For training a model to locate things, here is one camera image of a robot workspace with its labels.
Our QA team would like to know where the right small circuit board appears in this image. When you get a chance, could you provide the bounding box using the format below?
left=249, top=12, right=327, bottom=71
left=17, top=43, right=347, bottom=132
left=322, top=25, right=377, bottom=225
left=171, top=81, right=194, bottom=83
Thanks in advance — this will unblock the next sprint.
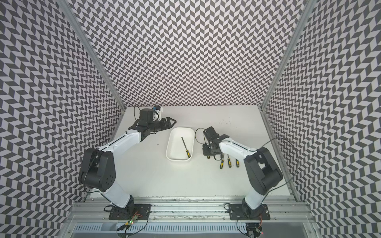
left=246, top=216, right=263, bottom=238

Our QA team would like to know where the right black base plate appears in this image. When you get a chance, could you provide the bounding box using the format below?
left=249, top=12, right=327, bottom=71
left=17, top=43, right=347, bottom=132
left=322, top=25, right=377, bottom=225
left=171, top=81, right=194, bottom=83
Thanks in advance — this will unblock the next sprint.
left=223, top=203, right=270, bottom=221

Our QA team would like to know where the white plastic storage box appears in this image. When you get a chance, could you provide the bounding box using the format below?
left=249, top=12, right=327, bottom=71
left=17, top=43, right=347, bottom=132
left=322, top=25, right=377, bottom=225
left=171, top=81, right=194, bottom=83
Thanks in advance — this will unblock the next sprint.
left=166, top=127, right=195, bottom=162

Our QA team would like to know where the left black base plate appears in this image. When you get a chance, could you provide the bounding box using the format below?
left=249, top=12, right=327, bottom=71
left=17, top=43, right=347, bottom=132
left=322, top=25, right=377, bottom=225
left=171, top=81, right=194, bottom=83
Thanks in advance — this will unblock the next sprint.
left=104, top=204, right=152, bottom=221

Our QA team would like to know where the aluminium corner post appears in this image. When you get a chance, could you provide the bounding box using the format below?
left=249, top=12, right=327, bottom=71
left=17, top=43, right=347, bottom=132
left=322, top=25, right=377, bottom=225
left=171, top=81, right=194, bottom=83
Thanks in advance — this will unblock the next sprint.
left=56, top=0, right=126, bottom=111
left=260, top=0, right=317, bottom=111

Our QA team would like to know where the aluminium front rail frame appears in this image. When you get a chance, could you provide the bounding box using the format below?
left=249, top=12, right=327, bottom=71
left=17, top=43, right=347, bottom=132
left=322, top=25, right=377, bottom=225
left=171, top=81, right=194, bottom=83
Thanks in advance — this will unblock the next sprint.
left=58, top=196, right=320, bottom=238

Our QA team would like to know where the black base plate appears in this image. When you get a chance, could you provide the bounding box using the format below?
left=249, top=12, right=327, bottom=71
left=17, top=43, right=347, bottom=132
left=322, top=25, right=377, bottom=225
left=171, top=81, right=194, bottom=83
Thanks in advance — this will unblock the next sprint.
left=223, top=203, right=270, bottom=221
left=104, top=204, right=152, bottom=221

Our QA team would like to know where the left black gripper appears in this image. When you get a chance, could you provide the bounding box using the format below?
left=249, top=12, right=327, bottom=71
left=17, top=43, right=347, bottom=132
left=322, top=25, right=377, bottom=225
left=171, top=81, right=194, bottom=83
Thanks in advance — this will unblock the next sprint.
left=148, top=116, right=177, bottom=132

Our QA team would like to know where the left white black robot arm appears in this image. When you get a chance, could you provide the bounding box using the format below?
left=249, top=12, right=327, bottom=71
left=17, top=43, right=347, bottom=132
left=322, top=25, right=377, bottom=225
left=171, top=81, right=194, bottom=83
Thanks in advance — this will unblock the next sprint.
left=78, top=106, right=177, bottom=209

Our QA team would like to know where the left small circuit board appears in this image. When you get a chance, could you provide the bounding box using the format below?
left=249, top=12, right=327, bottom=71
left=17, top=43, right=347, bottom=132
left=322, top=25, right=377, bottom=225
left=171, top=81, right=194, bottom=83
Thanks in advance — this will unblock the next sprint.
left=117, top=212, right=143, bottom=231

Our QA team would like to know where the yellow black handled file three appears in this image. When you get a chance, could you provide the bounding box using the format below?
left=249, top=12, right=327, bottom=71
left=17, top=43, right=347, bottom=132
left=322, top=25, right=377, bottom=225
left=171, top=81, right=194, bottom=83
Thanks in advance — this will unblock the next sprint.
left=219, top=154, right=224, bottom=170

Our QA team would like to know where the left aluminium corner post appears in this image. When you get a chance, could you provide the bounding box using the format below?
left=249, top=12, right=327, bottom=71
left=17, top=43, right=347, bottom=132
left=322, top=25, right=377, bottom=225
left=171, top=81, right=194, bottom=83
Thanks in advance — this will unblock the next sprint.
left=56, top=0, right=126, bottom=111

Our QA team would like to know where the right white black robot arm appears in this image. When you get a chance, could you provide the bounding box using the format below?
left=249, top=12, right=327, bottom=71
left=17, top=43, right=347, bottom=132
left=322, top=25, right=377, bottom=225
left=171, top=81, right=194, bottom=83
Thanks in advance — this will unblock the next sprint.
left=202, top=127, right=283, bottom=210

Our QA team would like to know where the yellow black handled file four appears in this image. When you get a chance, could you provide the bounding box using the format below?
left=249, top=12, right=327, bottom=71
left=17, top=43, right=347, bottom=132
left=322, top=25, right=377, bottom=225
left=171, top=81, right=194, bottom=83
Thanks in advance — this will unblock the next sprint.
left=228, top=154, right=232, bottom=168

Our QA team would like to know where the right aluminium corner post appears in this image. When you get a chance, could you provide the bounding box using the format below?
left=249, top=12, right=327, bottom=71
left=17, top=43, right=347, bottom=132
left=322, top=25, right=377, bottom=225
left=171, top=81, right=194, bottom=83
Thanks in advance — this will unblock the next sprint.
left=260, top=0, right=317, bottom=111

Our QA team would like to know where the small circuit board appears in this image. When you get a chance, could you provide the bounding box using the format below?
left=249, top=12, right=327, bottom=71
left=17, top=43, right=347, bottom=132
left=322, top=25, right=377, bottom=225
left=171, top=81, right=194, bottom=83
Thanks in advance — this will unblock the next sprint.
left=246, top=216, right=263, bottom=238
left=117, top=212, right=143, bottom=231

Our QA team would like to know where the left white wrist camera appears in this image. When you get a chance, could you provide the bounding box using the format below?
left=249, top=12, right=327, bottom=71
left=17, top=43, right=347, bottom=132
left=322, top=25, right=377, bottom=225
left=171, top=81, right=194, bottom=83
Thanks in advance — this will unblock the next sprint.
left=152, top=106, right=162, bottom=121

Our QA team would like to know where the yellow black handled file two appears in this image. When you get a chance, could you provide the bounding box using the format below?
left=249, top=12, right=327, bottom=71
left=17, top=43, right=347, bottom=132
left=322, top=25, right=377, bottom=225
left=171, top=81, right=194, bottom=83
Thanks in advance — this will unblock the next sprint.
left=181, top=137, right=191, bottom=159

